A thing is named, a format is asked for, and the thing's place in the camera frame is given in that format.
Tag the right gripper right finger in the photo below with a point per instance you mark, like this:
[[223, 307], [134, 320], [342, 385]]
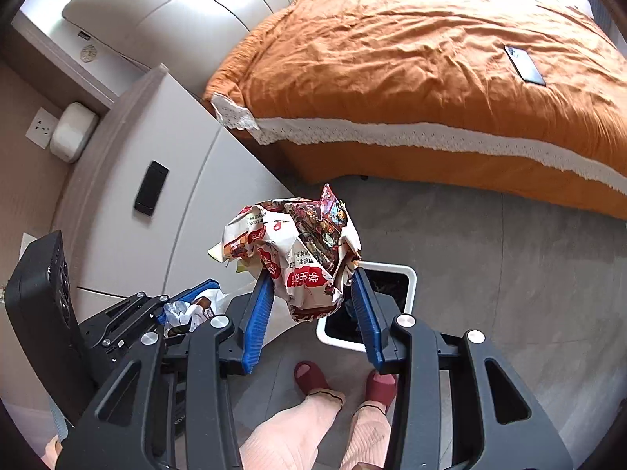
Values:
[[497, 422]]

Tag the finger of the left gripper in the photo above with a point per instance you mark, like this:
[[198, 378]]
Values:
[[187, 295], [123, 324]]

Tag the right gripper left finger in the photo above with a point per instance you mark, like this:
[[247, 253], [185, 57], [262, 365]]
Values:
[[227, 344]]

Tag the white trash gripper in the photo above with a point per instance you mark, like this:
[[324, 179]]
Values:
[[181, 317]]

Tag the red white snack wrapper pile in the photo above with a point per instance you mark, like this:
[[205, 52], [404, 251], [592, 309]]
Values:
[[309, 247]]

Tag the white square trash bin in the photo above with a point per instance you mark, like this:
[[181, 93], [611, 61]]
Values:
[[383, 291]]

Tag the red right slipper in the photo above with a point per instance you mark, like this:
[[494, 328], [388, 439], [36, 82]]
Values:
[[381, 390]]

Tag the red slipper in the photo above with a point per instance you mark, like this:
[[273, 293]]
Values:
[[311, 381], [381, 390]]

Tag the right leg pink trousers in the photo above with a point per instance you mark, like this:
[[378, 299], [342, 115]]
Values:
[[369, 438]]

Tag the leg pink trousers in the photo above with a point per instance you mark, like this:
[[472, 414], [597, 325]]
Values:
[[290, 439], [369, 438]]

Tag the left leg pink trousers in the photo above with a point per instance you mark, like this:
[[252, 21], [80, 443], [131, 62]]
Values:
[[290, 439]]

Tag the white drawer cabinet desk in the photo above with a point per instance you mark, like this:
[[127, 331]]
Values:
[[113, 251]]

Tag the red left slipper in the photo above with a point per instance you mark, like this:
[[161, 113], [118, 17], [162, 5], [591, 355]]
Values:
[[311, 381]]

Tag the white tissue box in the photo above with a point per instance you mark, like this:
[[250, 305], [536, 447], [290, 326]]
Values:
[[72, 132]]

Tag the beige padded headboard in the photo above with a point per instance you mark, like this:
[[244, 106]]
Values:
[[190, 37]]

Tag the bed with orange cover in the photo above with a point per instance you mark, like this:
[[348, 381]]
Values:
[[422, 90]]

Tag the black phone on bed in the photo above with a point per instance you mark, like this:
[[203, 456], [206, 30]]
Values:
[[524, 65]]

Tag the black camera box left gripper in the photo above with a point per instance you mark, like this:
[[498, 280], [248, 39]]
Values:
[[37, 299]]

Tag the black drawer handle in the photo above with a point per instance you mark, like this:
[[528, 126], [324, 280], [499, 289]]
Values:
[[150, 188]]

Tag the white wall socket far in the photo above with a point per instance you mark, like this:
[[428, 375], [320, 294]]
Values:
[[41, 129]]

